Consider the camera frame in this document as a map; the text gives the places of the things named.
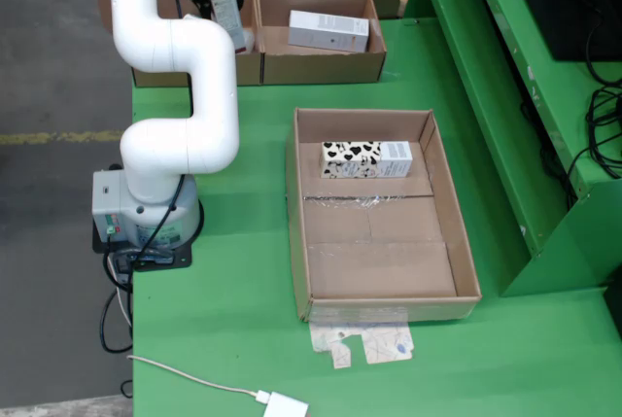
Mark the holographic silver red carton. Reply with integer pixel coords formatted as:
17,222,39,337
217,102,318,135
212,0,248,54

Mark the grey robot base unit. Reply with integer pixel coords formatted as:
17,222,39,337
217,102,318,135
91,168,205,249

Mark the open brown cardboard box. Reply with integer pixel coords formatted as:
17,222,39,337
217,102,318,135
257,0,400,86
98,0,266,87

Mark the shallow cardboard tray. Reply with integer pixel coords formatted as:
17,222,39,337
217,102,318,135
285,106,483,324

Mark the long white carton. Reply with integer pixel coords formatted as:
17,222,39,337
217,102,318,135
287,9,370,54

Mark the cow print carton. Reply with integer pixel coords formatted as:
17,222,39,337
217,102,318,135
319,140,414,180

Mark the green metal cabinet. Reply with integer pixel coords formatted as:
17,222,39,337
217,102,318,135
402,0,622,299

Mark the flattened printed carton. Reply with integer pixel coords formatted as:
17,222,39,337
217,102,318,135
309,322,415,370

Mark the white power adapter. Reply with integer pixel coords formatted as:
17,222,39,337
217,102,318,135
263,391,310,417

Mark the long black cable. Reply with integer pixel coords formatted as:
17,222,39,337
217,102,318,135
133,172,187,262

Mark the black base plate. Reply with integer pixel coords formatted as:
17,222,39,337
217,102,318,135
91,222,193,272

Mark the black power cable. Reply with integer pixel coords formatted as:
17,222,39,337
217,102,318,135
99,249,135,355

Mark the black monitor cable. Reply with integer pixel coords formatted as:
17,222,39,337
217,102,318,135
584,22,622,88

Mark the black cable bundle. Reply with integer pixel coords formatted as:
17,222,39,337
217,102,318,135
566,86,622,204

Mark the white cable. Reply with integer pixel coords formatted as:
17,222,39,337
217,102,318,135
126,354,272,404

